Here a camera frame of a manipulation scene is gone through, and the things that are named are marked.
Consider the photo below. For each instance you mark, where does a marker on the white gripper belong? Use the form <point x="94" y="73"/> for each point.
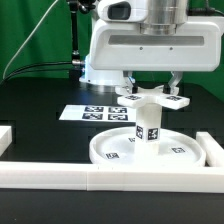
<point x="196" y="46"/>

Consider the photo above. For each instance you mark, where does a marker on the white cross-shaped table base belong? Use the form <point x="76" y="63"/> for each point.
<point x="153" y="96"/>

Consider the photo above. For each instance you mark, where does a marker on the white round table top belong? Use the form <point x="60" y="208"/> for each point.
<point x="165" y="148"/>

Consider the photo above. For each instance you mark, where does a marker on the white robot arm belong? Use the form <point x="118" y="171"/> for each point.
<point x="155" y="17"/>

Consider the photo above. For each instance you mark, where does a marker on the white marker sheet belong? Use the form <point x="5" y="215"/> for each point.
<point x="98" y="113"/>

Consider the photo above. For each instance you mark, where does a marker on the black camera stand pole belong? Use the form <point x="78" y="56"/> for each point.
<point x="84" y="6"/>

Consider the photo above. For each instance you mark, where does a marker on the white right fence rail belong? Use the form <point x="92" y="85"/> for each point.
<point x="214" y="152"/>

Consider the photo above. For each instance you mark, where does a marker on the white fence rail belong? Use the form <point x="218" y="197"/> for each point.
<point x="5" y="138"/>
<point x="89" y="177"/>
<point x="214" y="152"/>

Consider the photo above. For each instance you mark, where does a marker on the white front fence rail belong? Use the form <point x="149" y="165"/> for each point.
<point x="89" y="177"/>

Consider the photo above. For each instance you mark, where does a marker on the white left fence rail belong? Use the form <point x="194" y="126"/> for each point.
<point x="5" y="138"/>

